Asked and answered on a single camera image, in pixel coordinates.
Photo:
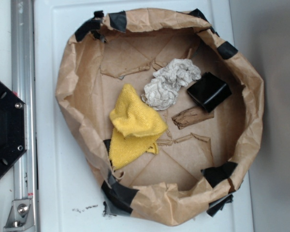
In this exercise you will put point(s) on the black glossy box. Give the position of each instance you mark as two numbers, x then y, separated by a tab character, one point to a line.
209	91

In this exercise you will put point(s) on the brown paper bag bin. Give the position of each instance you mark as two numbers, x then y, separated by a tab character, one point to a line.
197	168

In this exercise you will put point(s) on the brown wood bark piece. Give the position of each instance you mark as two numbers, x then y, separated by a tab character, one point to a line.
191	116

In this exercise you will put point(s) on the crumpled white paper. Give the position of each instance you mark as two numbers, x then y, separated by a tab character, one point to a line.
163	90

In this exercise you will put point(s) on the aluminium extrusion rail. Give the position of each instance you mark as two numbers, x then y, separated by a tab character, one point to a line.
23	83

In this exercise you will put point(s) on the metal corner bracket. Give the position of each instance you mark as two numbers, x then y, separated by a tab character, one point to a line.
21	218

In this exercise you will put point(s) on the yellow microfiber cloth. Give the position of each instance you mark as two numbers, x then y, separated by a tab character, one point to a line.
137	127

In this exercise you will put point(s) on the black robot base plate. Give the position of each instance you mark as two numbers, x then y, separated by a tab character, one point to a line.
12	129

